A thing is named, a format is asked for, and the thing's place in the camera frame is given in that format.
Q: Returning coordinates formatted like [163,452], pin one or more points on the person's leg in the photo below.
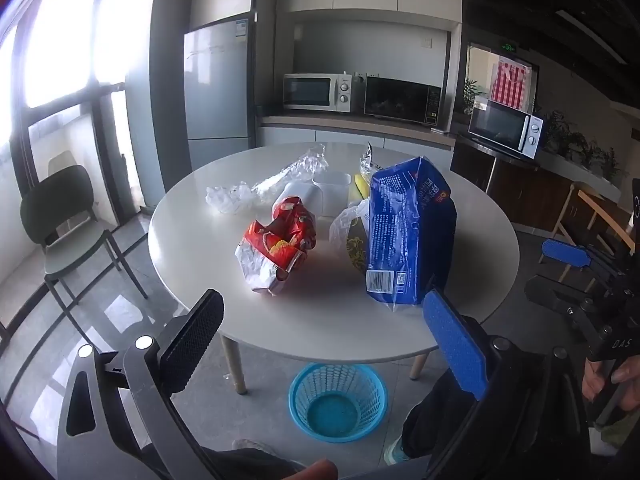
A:
[240,465]
[440,410]

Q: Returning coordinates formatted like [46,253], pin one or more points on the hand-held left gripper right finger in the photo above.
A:
[455,345]

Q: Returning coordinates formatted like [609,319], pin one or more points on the dark wood sideboard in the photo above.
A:
[520,190]

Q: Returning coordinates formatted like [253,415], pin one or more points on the wooden chair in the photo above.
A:
[595,210]

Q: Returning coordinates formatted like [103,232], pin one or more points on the blue plastic wastebasket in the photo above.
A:
[325,415]

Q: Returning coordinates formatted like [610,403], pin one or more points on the large window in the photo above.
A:
[60,40]

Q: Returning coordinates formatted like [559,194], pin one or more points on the round white table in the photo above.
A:
[325,310]

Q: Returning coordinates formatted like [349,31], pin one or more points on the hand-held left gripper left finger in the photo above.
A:
[195,340]

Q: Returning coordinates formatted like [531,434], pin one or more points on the white microwave with two knobs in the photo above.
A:
[310,91]

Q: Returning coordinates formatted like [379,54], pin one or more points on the green exit sign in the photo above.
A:
[506,48]

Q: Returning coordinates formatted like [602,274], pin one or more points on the row of potted plants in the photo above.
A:
[580,142]

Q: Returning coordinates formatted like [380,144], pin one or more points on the kitchen counter with white cabinets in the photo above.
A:
[310,122]

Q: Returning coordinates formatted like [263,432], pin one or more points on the clear bag with gold print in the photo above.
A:
[355,247]

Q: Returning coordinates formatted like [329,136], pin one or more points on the person's right hand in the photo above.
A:
[627,385]

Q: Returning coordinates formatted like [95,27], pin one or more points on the person's right shoe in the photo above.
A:
[395,452]

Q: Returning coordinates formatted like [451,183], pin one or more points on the person's right leg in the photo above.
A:
[440,410]

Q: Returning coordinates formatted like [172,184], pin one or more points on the yellow packet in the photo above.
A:
[360,187]

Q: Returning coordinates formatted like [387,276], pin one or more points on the clear plastic wrapper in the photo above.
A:
[295,172]

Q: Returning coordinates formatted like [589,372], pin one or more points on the person's left leg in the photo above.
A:
[240,465]

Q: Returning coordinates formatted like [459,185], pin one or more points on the tall green plant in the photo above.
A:
[472,94]

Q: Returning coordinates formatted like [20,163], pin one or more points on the person's shoe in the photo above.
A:
[395,452]
[255,447]

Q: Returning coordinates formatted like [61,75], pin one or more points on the blue snack bag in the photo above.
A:
[410,230]

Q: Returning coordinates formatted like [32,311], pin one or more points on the red checkered bag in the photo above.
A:
[510,85]

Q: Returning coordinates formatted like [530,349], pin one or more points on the silver refrigerator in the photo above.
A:
[215,90]

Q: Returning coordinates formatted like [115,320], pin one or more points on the black microwave oven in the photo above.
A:
[400,100]

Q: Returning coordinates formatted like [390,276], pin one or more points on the silver foil wrapper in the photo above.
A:
[368,160]

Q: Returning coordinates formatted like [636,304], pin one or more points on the person's left hand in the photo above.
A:
[315,471]

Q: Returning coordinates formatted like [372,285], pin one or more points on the white plastic container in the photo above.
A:
[332,197]

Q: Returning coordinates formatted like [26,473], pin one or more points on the green chair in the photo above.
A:
[55,205]

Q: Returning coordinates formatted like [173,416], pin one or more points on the white microwave with dark door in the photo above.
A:
[500,125]

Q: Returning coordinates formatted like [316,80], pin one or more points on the person's left shoe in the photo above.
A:
[255,447]

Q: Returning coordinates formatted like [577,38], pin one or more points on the white paper cup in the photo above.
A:
[302,195]

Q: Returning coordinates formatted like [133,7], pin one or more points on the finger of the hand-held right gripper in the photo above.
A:
[550,292]
[565,254]

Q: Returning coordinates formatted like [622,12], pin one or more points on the red snack bag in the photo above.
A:
[280,245]

